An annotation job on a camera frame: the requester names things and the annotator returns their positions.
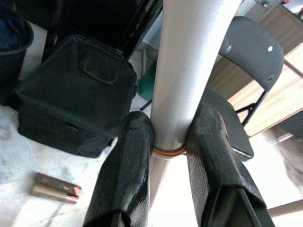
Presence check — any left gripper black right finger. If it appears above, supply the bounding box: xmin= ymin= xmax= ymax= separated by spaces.
xmin=185 ymin=103 xmax=277 ymax=227

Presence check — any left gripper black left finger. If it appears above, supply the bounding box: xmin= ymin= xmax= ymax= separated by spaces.
xmin=85 ymin=111 xmax=156 ymax=227

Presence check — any broom with pale handle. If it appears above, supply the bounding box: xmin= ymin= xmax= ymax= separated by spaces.
xmin=148 ymin=0 xmax=243 ymax=227

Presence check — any brown folded wooden item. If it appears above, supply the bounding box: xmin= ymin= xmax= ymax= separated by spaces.
xmin=28 ymin=172 xmax=84 ymax=204

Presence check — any green box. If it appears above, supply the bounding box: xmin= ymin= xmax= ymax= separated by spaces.
xmin=136 ymin=68 xmax=157 ymax=102

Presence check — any black soft case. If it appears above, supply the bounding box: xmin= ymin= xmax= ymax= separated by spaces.
xmin=14 ymin=34 xmax=138 ymax=158

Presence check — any light wooden table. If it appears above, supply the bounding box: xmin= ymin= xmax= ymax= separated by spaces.
xmin=207 ymin=3 xmax=303 ymax=138

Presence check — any black folding chair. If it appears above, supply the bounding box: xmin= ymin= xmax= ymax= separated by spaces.
xmin=200 ymin=15 xmax=285 ymax=163

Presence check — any black table leg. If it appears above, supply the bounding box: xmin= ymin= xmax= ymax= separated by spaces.
xmin=115 ymin=0 xmax=164 ymax=61

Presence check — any dark blue bag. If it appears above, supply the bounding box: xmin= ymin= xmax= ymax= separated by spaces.
xmin=0 ymin=6 xmax=36 ymax=107

